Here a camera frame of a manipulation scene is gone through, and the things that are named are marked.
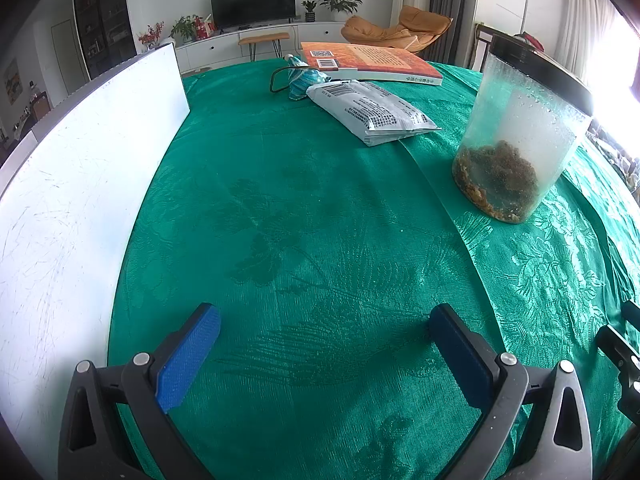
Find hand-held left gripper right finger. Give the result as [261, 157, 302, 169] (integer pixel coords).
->
[429, 302, 593, 480]

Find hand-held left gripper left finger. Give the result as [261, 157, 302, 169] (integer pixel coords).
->
[57, 302, 222, 480]

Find white box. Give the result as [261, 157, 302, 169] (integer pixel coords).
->
[0, 42, 191, 466]

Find pile of small household things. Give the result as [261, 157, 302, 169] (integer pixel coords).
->
[590, 120, 640, 186]

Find green patterned tablecloth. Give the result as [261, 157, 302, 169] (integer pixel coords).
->
[107, 57, 640, 480]

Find clear jar with black lid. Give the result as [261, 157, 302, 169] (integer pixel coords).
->
[452, 35, 594, 224]

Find white printed packet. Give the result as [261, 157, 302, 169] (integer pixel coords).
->
[305, 81, 443, 147]

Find brown dining chair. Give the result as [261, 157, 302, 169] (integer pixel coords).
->
[30, 90, 51, 126]

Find white curtain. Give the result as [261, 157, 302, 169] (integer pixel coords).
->
[560, 0, 626, 91]

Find dark wooden slatted chair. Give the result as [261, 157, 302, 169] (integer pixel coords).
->
[472, 22, 493, 73]

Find white television cabinet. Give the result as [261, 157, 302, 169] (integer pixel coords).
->
[172, 20, 351, 73]

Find orange book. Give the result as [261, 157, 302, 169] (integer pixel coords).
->
[300, 41, 444, 87]

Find red flowers in white vase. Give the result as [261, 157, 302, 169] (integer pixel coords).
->
[137, 21, 166, 51]

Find wooden stool with metal legs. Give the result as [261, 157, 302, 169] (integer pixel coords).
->
[238, 32, 291, 62]

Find leafy green plant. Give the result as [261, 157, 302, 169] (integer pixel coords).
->
[170, 15, 198, 43]

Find orange lounge chair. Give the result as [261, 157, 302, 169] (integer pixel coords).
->
[341, 5, 453, 53]

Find dark display cabinet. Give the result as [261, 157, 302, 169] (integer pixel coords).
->
[72, 0, 138, 78]

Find grey curtain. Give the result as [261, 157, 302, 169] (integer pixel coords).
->
[429, 0, 481, 68]

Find black television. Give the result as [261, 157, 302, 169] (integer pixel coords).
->
[210, 0, 297, 29]

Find large green potted plant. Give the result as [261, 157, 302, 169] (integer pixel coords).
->
[319, 0, 363, 22]

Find framed wall picture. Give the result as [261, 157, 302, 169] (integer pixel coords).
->
[4, 57, 23, 98]

